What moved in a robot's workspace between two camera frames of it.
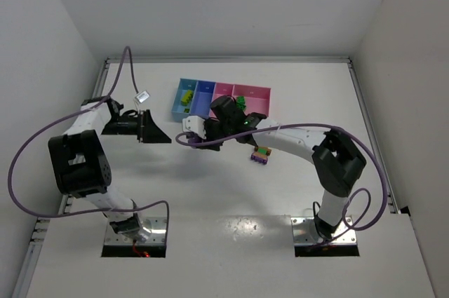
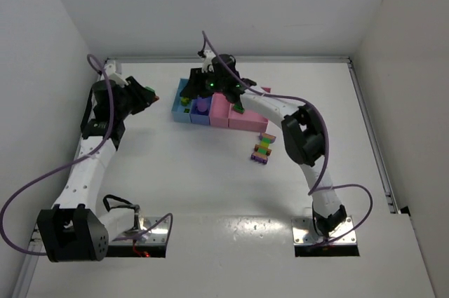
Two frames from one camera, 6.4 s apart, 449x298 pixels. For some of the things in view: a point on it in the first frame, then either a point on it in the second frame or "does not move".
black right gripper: x=208 y=133 to x=196 y=78
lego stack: x=261 y=154 does not move
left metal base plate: x=152 y=231 does not move
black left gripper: x=141 y=126 to x=137 y=92
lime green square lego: x=186 y=97 does not move
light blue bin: x=177 y=111 does not move
